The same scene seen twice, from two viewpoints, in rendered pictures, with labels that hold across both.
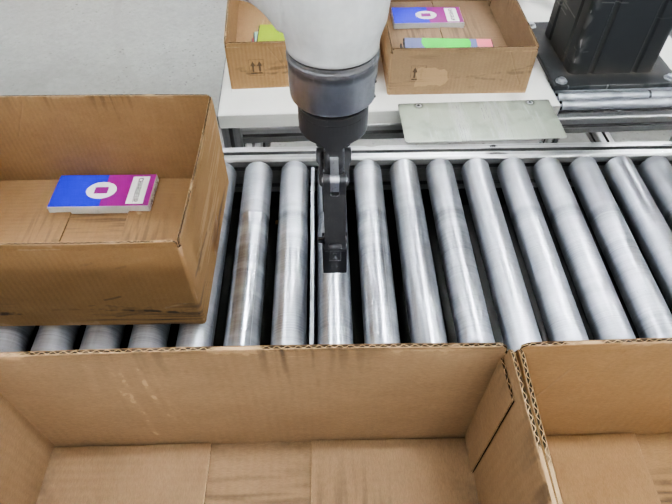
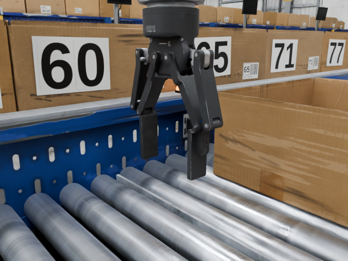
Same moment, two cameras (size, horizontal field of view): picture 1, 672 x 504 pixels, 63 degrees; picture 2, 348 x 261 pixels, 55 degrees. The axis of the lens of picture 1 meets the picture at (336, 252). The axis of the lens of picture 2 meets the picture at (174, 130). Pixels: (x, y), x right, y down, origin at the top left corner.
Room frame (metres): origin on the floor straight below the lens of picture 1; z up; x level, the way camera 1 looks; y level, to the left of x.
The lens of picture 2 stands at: (0.85, -0.29, 1.02)
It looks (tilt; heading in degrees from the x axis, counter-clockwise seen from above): 15 degrees down; 140
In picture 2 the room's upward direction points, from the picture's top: straight up
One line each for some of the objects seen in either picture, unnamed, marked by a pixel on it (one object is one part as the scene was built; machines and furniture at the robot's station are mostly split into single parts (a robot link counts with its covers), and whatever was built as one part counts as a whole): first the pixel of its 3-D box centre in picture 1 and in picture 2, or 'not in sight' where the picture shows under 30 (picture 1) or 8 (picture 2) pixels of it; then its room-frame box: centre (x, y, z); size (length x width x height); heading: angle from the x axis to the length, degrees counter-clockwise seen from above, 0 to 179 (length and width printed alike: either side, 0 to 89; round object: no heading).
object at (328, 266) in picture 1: (334, 253); (148, 136); (0.44, 0.00, 0.87); 0.03 x 0.01 x 0.07; 91
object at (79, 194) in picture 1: (105, 193); not in sight; (0.65, 0.38, 0.76); 0.16 x 0.07 x 0.02; 91
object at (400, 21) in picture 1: (426, 18); not in sight; (1.24, -0.21, 0.76); 0.16 x 0.07 x 0.02; 92
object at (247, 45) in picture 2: not in sight; (192, 56); (0.05, 0.46, 0.96); 0.39 x 0.29 x 0.17; 91
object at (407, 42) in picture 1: (450, 58); not in sight; (1.04, -0.24, 0.78); 0.19 x 0.14 x 0.02; 88
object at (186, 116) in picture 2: not in sight; (192, 126); (0.26, 0.26, 0.81); 0.05 x 0.02 x 0.07; 91
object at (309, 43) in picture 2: not in sight; (263, 53); (0.04, 0.85, 0.96); 0.39 x 0.29 x 0.17; 91
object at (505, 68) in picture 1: (445, 22); not in sight; (1.14, -0.24, 0.80); 0.38 x 0.28 x 0.10; 2
